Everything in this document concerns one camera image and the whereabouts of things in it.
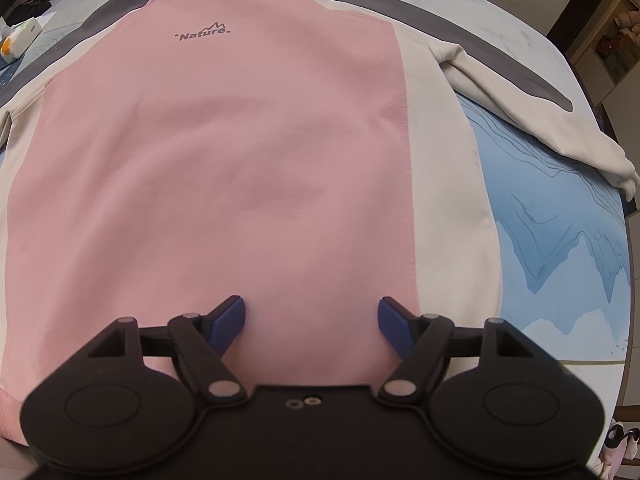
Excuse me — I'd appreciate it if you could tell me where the wooden shelf with toys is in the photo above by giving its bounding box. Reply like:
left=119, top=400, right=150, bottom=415
left=547, top=0, right=639, bottom=105

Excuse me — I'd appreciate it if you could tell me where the white orange tissue pack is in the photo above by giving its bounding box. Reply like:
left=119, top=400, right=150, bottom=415
left=1, top=18, right=42, bottom=63

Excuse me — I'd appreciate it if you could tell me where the pink grey cream sweatshirt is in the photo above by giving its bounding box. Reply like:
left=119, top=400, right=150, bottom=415
left=0, top=0, right=640, bottom=447

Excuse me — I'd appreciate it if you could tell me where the blue mountain pattern tablecloth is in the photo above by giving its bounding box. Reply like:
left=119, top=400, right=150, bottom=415
left=0, top=0, right=633, bottom=424

